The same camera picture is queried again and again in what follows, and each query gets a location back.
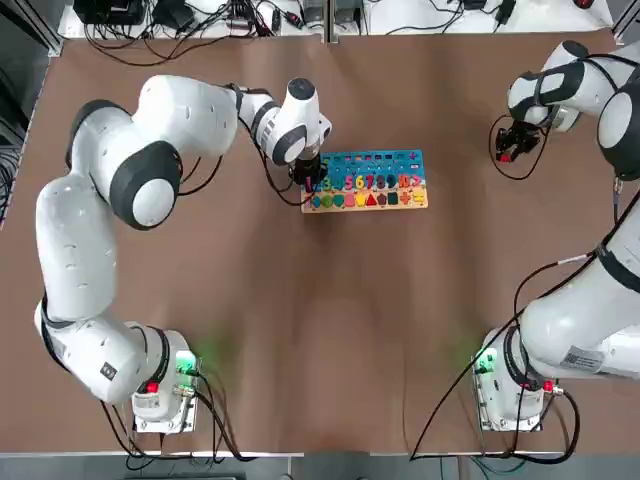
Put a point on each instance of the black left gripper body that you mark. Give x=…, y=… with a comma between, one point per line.
x=309, y=165

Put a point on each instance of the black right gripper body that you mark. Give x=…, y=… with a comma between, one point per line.
x=537, y=135

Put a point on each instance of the red rectangular block piece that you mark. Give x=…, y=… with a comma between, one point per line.
x=504, y=158

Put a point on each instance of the colourful wooden toy board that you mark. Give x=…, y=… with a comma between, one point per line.
x=360, y=167

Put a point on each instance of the orange number ten piece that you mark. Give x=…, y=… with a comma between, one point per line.
x=403, y=181

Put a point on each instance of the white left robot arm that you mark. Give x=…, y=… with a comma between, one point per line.
x=75, y=250

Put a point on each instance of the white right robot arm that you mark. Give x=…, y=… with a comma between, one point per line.
x=575, y=340

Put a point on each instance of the blue number four piece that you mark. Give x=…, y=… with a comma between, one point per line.
x=338, y=182

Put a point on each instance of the green hexagon piece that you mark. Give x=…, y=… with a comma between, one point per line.
x=327, y=201

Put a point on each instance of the pink number five piece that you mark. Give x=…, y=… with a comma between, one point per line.
x=348, y=182

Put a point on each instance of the teal shield piece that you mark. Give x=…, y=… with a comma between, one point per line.
x=339, y=200

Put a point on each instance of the pink square piece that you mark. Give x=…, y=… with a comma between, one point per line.
x=350, y=200

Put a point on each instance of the yellow number six piece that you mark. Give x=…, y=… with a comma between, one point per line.
x=359, y=181

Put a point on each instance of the yellow trapezoid piece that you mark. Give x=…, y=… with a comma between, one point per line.
x=360, y=200

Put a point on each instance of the red triangle piece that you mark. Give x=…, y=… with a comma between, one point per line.
x=371, y=200

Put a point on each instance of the purple number eight piece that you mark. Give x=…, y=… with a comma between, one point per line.
x=380, y=181

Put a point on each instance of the purple pentagon piece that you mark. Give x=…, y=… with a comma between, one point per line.
x=382, y=199

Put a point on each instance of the teal number nine piece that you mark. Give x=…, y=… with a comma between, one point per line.
x=390, y=180

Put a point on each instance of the teal square piece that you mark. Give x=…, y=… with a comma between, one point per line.
x=393, y=198

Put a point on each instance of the orange plus piece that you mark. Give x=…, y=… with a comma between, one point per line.
x=405, y=198

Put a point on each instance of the pink greater-than sign piece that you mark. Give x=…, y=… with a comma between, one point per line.
x=415, y=181

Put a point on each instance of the yellow equals piece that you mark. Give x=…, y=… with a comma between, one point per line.
x=419, y=198

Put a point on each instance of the flat black power adapter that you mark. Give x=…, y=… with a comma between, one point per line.
x=505, y=11

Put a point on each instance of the black power adapter box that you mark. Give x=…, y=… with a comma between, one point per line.
x=472, y=4

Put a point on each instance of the dark red round object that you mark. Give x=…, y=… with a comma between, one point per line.
x=583, y=3

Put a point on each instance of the black power supply unit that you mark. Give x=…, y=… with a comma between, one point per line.
x=345, y=10
x=312, y=10

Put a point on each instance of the black power brick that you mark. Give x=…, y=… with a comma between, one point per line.
x=172, y=12

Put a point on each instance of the black equipment box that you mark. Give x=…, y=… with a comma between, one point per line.
x=107, y=9

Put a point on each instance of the aluminium frame rail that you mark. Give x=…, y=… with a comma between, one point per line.
x=50, y=35
x=626, y=22

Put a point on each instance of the aluminium frame post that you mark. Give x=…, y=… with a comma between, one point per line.
x=330, y=22

